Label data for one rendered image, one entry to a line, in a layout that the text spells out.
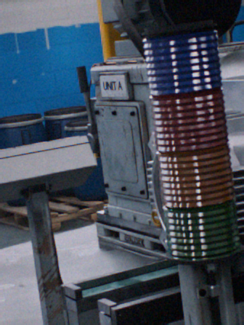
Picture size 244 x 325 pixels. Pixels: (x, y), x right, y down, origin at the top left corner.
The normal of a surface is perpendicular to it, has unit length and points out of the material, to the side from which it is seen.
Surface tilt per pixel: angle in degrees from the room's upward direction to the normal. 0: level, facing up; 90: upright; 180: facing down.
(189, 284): 90
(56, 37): 90
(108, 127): 90
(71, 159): 60
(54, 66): 90
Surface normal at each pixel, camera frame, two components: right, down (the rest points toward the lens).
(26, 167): 0.34, -0.43
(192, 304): -0.87, 0.18
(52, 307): 0.47, 0.07
